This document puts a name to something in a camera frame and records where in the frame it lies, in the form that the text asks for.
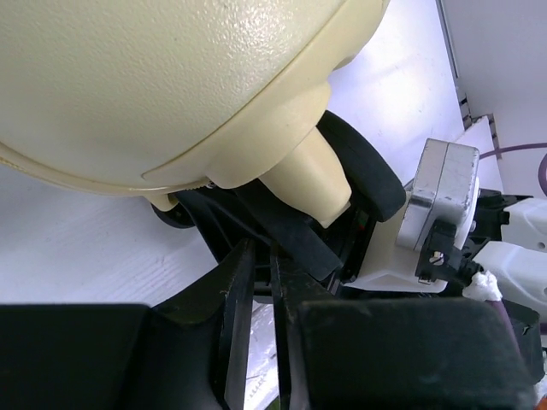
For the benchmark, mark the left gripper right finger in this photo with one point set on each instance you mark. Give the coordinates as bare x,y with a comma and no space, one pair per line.
404,353

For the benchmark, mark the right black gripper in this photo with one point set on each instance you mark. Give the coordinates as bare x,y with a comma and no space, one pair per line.
225,217

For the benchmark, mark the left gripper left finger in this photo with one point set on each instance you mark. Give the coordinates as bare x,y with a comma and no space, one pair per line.
189,352

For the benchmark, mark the yellow hard-shell suitcase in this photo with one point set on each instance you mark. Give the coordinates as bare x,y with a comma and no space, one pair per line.
145,98

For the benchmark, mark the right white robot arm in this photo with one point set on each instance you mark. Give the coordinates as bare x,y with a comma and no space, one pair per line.
502,262

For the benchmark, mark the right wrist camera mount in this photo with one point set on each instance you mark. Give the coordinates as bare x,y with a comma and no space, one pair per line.
434,221

